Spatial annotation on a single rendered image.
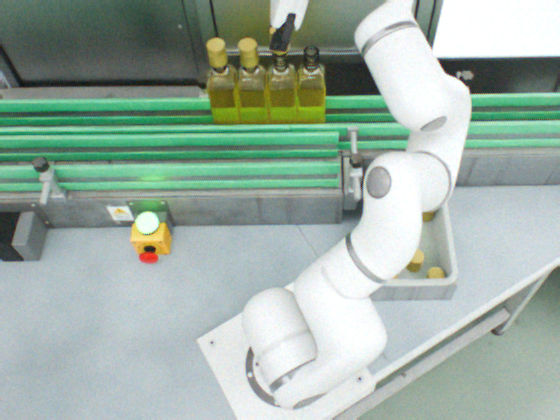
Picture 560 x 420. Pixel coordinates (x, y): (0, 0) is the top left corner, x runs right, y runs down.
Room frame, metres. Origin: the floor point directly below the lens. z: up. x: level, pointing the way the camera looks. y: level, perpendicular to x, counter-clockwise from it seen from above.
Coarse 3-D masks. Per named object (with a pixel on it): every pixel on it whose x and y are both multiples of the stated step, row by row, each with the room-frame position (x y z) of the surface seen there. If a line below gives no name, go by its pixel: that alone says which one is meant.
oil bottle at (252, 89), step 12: (240, 72) 0.82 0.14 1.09; (264, 72) 0.83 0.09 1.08; (240, 84) 0.80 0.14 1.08; (252, 84) 0.80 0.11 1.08; (264, 84) 0.81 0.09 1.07; (240, 96) 0.80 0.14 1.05; (252, 96) 0.80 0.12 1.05; (264, 96) 0.80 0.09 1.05; (240, 108) 0.80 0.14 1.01; (252, 108) 0.80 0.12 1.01; (264, 108) 0.80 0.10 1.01; (252, 120) 0.80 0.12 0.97; (264, 120) 0.80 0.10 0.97
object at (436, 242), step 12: (444, 204) 0.67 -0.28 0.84; (444, 216) 0.65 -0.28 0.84; (432, 228) 0.66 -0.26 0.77; (444, 228) 0.62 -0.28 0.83; (420, 240) 0.63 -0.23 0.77; (432, 240) 0.63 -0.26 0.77; (444, 240) 0.60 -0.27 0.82; (432, 252) 0.60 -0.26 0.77; (444, 252) 0.58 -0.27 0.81; (432, 264) 0.57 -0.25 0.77; (444, 264) 0.56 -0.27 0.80; (456, 264) 0.54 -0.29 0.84; (408, 276) 0.54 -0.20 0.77; (420, 276) 0.54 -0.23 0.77; (456, 276) 0.51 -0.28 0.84
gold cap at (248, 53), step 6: (240, 42) 0.83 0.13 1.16; (246, 42) 0.83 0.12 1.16; (252, 42) 0.83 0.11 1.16; (240, 48) 0.82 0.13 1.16; (246, 48) 0.82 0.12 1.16; (252, 48) 0.82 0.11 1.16; (240, 54) 0.82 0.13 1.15; (246, 54) 0.81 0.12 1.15; (252, 54) 0.81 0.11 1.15; (240, 60) 0.82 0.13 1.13; (246, 60) 0.81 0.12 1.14; (252, 60) 0.81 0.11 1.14; (258, 60) 0.82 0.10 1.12; (246, 66) 0.81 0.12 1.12; (252, 66) 0.81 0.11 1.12
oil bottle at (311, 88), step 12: (300, 72) 0.82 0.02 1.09; (324, 72) 0.83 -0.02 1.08; (300, 84) 0.80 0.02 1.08; (312, 84) 0.80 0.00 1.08; (324, 84) 0.81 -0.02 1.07; (300, 96) 0.80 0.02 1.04; (312, 96) 0.80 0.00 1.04; (324, 96) 0.80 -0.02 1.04; (300, 108) 0.80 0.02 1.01; (312, 108) 0.80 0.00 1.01; (324, 108) 0.80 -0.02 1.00; (300, 120) 0.80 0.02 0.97; (312, 120) 0.80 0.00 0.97; (324, 120) 0.80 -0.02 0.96
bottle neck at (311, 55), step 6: (306, 48) 0.84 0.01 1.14; (312, 48) 0.84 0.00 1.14; (318, 48) 0.84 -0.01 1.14; (306, 54) 0.82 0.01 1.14; (312, 54) 0.84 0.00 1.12; (318, 54) 0.82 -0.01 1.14; (306, 60) 0.82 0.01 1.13; (312, 60) 0.82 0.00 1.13; (318, 60) 0.82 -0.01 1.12; (306, 66) 0.82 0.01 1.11; (312, 66) 0.81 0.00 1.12; (318, 66) 0.82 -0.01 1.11; (306, 72) 0.82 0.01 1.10; (312, 72) 0.82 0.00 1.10
